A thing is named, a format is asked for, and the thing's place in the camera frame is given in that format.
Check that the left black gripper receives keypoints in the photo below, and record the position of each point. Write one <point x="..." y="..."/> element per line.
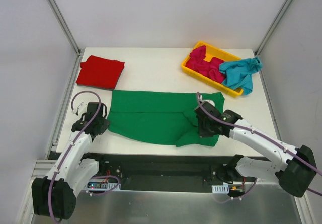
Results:
<point x="101" y="124"/>

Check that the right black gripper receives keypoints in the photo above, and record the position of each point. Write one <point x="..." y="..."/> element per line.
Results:
<point x="204" y="127"/>

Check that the green t shirt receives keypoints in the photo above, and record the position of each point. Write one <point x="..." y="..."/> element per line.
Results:
<point x="163" y="118"/>

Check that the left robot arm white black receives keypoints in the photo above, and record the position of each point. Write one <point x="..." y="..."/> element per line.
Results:
<point x="55" y="194"/>

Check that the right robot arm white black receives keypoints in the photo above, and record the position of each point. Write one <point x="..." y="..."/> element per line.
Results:
<point x="293" y="168"/>

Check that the folded red t shirt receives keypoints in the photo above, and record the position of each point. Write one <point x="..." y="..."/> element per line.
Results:
<point x="100" y="73"/>

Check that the teal t shirt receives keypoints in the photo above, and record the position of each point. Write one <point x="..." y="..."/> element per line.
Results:
<point x="238" y="74"/>

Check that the magenta t shirt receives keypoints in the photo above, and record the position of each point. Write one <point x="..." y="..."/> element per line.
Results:
<point x="208" y="69"/>

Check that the yellow plastic bin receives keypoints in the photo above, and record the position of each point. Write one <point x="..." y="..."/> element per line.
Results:
<point x="212" y="51"/>

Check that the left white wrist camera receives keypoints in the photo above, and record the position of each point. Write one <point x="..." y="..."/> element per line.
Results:
<point x="80" y="109"/>

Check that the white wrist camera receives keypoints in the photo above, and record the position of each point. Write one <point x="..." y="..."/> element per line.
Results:
<point x="201" y="100"/>
<point x="80" y="109"/>

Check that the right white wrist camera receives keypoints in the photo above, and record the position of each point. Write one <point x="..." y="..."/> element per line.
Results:
<point x="201" y="100"/>

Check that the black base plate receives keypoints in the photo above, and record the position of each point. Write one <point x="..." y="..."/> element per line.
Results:
<point x="192" y="174"/>

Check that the left aluminium side rail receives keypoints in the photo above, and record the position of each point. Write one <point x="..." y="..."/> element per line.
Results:
<point x="64" y="104"/>

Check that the aluminium side rail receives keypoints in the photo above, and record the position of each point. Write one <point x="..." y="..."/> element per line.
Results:
<point x="264" y="116"/>
<point x="64" y="104"/>

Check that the left white cable duct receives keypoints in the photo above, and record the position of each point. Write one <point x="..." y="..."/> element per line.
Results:
<point x="99" y="186"/>

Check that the white cable duct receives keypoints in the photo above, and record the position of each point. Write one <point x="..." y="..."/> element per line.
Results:
<point x="225" y="189"/>
<point x="99" y="186"/>

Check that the right white cable duct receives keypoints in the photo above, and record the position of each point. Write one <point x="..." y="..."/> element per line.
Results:
<point x="225" y="189"/>

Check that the front aluminium rail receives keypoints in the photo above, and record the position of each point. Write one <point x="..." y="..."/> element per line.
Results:
<point x="42" y="167"/>

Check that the right aluminium side rail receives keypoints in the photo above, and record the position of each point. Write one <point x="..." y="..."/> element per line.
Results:
<point x="264" y="116"/>

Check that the left aluminium frame post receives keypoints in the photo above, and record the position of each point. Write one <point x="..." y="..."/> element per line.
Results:
<point x="64" y="26"/>

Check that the aluminium frame post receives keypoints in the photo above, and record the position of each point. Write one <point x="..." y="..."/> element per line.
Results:
<point x="274" y="25"/>
<point x="64" y="26"/>

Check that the right aluminium frame post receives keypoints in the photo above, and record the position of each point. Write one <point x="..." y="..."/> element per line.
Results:
<point x="274" y="25"/>

